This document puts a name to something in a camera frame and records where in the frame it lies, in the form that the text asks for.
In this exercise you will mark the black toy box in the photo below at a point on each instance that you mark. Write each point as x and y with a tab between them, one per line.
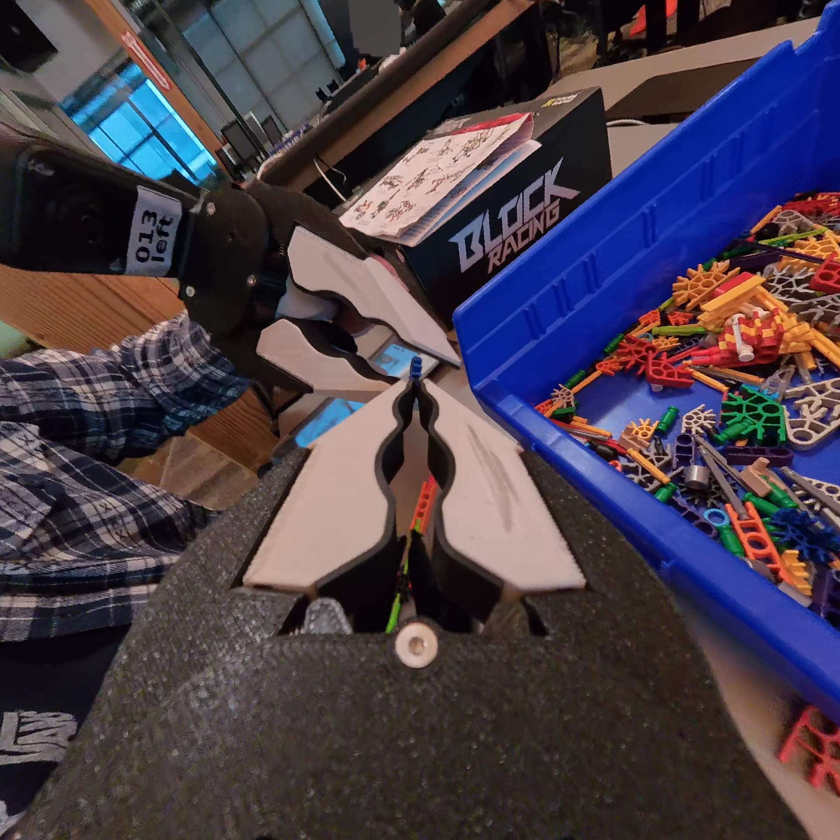
577	151

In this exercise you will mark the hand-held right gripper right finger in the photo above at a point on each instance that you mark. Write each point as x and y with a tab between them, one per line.
512	525

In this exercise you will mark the blue toy connector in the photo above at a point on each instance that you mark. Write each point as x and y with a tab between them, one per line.
415	369

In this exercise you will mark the instruction booklet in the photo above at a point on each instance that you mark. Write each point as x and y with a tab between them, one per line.
433	177

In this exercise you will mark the red toy connector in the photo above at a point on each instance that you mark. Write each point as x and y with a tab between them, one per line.
814	748

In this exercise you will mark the person's left forearm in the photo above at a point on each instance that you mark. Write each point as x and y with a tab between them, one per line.
118	380

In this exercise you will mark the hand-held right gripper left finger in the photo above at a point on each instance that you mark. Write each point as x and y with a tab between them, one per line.
321	525

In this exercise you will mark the toy rod and connector assembly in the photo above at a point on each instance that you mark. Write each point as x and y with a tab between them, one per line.
425	502

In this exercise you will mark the plaid flannel shirt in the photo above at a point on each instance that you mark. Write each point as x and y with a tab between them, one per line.
79	544

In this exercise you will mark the blue plastic bin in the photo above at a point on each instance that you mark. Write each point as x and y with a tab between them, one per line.
623	210

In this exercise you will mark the pile of colourful toy pieces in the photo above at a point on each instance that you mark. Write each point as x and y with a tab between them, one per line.
741	407

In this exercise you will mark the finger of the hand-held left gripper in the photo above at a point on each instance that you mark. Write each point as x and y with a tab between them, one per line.
394	295
295	361

